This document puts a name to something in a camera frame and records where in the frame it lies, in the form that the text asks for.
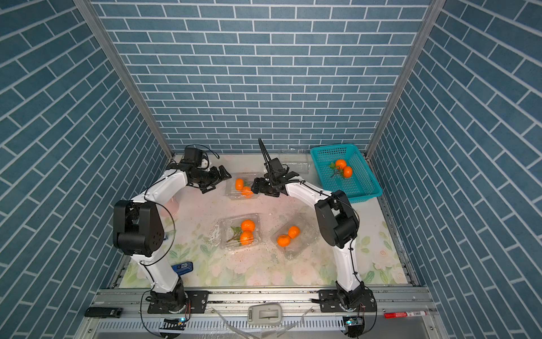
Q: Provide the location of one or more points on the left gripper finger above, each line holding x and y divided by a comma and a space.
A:
207, 188
223, 173

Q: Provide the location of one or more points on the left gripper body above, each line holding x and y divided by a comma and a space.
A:
205, 178

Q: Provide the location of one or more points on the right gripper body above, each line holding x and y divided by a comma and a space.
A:
272, 192

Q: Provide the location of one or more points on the orange pair with leaves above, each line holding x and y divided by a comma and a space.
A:
340, 168

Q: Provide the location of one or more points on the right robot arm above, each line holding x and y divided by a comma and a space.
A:
337, 221

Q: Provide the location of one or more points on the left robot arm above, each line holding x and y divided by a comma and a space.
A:
138, 230

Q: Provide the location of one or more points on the back left orange pair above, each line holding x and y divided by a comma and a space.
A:
242, 189

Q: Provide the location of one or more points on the pink pen cup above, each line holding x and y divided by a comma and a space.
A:
171, 207

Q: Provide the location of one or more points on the front left orange pair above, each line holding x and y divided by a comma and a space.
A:
244, 233

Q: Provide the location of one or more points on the front right orange pair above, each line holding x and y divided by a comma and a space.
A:
284, 240

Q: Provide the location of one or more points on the teal plastic basket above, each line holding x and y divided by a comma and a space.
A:
361, 187

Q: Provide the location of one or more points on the blue card on table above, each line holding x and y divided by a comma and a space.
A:
183, 268

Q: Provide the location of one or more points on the red marker pen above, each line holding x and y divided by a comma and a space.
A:
397, 315

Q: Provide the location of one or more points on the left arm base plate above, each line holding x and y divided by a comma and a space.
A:
195, 302

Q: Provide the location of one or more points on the grey box on rail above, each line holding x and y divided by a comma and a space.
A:
268, 314

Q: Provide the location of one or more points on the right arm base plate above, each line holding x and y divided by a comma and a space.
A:
330, 301

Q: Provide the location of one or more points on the black device on rail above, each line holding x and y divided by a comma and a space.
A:
103, 312

